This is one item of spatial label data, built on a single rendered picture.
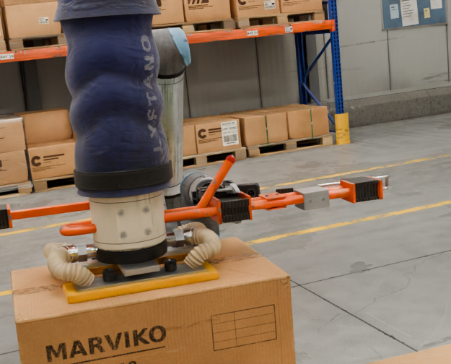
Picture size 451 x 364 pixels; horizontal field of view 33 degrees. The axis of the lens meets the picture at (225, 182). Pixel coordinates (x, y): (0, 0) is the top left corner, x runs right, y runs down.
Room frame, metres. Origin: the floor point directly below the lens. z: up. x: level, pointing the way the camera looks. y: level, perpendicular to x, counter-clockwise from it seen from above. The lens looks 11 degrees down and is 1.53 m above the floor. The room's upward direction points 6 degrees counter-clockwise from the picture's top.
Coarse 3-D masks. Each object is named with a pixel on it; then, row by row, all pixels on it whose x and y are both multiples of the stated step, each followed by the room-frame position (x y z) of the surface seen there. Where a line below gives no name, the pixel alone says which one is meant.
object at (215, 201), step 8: (240, 192) 1.86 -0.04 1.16; (216, 200) 1.79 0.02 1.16; (224, 200) 1.83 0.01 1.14; (232, 200) 1.78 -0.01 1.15; (240, 200) 1.79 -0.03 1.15; (248, 200) 1.79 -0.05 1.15; (216, 208) 1.79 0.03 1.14; (224, 208) 1.77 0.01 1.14; (232, 208) 1.79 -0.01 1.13; (240, 208) 1.79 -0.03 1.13; (248, 208) 1.80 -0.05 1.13; (216, 216) 1.79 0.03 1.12; (224, 216) 1.77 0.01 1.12; (232, 216) 1.78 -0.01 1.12; (240, 216) 1.78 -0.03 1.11; (248, 216) 1.79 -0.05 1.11
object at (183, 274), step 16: (112, 272) 1.64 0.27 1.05; (160, 272) 1.68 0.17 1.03; (176, 272) 1.67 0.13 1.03; (192, 272) 1.66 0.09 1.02; (208, 272) 1.66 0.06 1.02; (64, 288) 1.63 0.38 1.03; (80, 288) 1.60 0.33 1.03; (96, 288) 1.60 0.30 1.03; (112, 288) 1.60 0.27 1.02; (128, 288) 1.61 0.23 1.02; (144, 288) 1.62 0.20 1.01; (160, 288) 1.63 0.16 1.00
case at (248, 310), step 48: (240, 240) 1.99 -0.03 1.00; (48, 288) 1.70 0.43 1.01; (192, 288) 1.61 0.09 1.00; (240, 288) 1.62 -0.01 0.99; (288, 288) 1.65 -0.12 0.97; (48, 336) 1.51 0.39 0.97; (96, 336) 1.53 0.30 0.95; (144, 336) 1.56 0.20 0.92; (192, 336) 1.59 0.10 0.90; (240, 336) 1.62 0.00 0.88; (288, 336) 1.65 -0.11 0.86
